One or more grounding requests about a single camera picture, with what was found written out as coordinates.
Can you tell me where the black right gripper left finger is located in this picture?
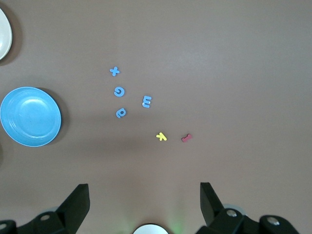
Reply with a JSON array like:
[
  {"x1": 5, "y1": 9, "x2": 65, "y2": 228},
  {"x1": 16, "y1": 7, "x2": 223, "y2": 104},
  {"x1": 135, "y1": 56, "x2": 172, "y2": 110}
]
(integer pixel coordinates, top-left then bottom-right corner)
[{"x1": 0, "y1": 184, "x2": 91, "y2": 234}]

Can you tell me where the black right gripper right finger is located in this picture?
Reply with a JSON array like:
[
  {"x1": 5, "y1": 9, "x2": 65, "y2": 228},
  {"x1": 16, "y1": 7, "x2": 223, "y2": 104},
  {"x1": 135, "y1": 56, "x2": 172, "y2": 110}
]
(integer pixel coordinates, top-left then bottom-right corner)
[{"x1": 196, "y1": 182, "x2": 303, "y2": 234}]

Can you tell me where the blue foam letter Q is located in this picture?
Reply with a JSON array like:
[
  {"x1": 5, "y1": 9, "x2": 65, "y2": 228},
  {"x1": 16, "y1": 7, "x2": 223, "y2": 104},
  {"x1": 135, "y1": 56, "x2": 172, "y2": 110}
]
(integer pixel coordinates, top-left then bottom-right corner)
[{"x1": 115, "y1": 107, "x2": 128, "y2": 119}]

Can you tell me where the blue foam letter G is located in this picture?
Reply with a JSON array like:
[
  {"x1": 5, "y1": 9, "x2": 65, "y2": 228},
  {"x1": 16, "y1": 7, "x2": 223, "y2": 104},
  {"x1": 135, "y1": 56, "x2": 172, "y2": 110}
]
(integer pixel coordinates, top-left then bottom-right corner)
[{"x1": 113, "y1": 86, "x2": 126, "y2": 98}]

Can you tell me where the blue plate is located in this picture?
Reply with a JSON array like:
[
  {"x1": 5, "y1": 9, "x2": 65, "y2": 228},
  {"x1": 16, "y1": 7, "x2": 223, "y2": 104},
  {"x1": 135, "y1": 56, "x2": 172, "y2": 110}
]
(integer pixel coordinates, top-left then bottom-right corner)
[{"x1": 0, "y1": 86, "x2": 62, "y2": 147}]

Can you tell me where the brown table cover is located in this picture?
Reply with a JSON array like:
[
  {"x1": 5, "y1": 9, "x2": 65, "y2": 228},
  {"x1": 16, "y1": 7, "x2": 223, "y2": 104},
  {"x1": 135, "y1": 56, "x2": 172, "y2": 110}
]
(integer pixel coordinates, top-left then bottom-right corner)
[{"x1": 0, "y1": 0, "x2": 312, "y2": 234}]

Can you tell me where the beige plate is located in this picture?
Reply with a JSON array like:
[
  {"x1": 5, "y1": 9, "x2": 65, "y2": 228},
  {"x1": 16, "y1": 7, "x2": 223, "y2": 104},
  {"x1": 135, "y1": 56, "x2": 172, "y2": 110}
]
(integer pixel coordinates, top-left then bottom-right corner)
[{"x1": 0, "y1": 7, "x2": 13, "y2": 61}]

